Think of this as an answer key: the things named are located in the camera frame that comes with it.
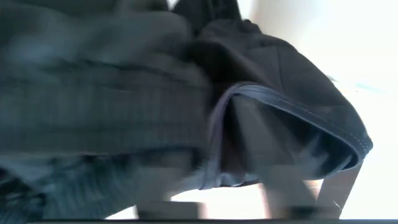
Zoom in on black shorts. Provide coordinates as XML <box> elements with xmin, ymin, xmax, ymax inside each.
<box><xmin>0</xmin><ymin>0</ymin><xmax>374</xmax><ymax>224</ymax></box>

